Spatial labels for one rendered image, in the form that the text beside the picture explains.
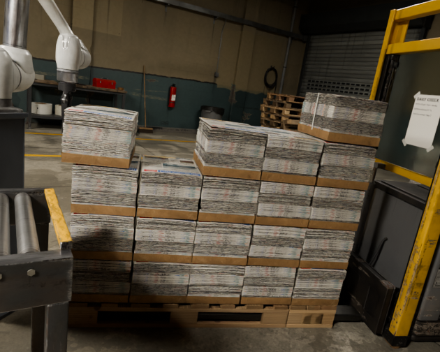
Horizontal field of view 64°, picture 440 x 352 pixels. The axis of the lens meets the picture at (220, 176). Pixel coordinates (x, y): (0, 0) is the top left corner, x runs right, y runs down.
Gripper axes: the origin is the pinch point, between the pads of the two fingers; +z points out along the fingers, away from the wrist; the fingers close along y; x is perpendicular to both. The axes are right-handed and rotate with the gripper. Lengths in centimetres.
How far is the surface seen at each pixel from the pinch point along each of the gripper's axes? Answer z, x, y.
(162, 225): 39, -49, -19
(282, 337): 96, -119, -27
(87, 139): 1.4, -13.1, -19.1
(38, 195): 17, -2, -50
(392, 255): 56, -192, -3
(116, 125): -6.2, -24.8, -20.0
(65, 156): 9.6, -4.4, -19.6
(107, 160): 9.9, -22.1, -20.0
